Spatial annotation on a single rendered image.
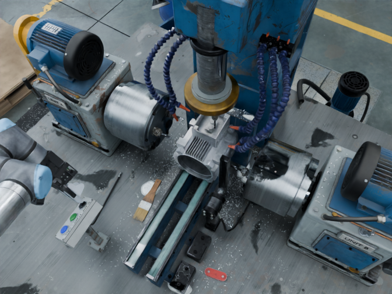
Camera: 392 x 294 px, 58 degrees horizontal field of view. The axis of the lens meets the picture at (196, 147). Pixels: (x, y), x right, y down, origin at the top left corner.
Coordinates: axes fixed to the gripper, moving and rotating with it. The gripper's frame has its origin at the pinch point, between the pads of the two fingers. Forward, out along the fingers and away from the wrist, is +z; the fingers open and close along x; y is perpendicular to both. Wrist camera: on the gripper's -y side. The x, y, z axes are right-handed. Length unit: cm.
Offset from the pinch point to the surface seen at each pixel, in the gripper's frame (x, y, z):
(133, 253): -8.4, -3.7, 26.3
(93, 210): -3.5, 0.2, 4.7
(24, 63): 187, 90, -19
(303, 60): 8, 165, 75
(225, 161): -43, 30, 11
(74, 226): -3.5, -7.4, 2.6
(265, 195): -46, 32, 32
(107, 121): 9.4, 33.0, -6.2
